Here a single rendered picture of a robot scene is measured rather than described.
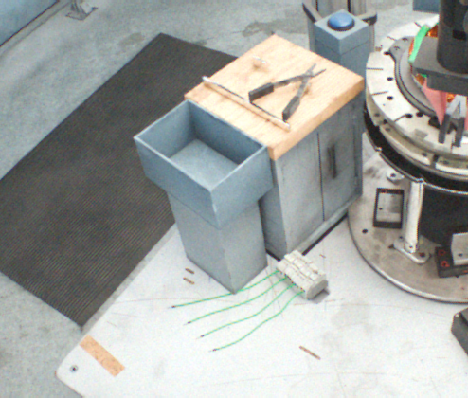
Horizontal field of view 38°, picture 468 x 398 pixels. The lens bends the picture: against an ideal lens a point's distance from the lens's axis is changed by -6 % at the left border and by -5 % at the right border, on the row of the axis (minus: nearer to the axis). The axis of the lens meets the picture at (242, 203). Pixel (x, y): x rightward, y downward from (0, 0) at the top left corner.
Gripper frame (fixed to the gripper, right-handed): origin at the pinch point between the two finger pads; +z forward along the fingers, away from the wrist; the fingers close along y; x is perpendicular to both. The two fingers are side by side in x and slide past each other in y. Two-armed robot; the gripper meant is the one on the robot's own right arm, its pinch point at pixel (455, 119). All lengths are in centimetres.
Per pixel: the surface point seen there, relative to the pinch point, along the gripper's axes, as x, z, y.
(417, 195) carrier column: 6.2, 21.5, -5.1
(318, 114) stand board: 7.1, 10.4, -20.7
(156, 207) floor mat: 61, 114, -101
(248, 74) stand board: 12.8, 10.1, -34.0
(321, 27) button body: 32.3, 12.9, -28.8
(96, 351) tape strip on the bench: -26, 39, -48
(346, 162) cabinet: 14.1, 26.2, -19.1
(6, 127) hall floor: 81, 115, -186
